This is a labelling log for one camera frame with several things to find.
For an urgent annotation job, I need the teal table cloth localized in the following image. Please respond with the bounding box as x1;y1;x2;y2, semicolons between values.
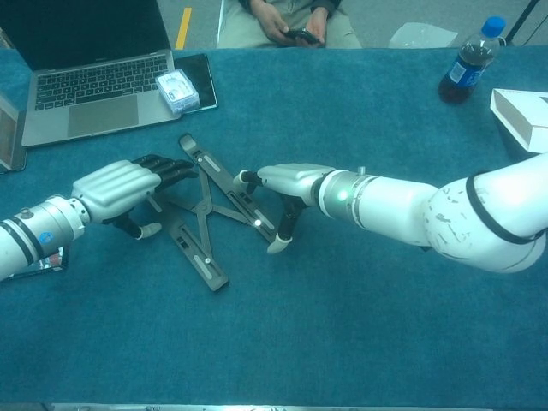
0;46;548;406

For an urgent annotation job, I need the black tripod leg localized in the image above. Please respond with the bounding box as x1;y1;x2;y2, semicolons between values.
504;0;541;44

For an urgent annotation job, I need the black folding laptop stand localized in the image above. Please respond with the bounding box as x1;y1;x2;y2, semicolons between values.
147;134;278;293

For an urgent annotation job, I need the small white card box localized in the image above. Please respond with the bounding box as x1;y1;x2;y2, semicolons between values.
154;70;201;116

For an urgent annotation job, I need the grey open laptop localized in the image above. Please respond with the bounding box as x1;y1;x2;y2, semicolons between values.
0;0;183;149

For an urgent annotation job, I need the cola bottle with blue cap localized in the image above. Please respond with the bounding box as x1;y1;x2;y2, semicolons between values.
438;15;507;105

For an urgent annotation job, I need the red and blue printed book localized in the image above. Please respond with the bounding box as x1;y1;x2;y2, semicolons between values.
8;246;69;282

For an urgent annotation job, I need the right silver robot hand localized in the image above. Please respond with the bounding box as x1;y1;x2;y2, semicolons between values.
237;162;339;255

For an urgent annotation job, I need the wooden block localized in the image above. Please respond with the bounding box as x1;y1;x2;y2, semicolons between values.
0;93;27;175

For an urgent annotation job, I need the aluminium frame rail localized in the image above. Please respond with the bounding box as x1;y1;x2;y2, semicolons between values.
42;402;493;411

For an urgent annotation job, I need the white cardboard box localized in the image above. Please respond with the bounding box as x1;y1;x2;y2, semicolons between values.
489;88;548;153

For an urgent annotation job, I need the seated person in khaki trousers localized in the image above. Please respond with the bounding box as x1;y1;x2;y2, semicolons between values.
216;0;364;50

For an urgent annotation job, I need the dark smartphone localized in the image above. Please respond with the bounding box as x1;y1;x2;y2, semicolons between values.
284;27;321;44

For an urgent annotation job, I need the white plastic bag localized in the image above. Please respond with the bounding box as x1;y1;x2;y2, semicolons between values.
388;22;458;50

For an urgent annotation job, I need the black tablet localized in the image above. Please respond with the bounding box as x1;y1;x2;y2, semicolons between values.
173;52;219;115

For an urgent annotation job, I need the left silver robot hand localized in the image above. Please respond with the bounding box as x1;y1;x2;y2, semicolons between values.
70;154;196;241

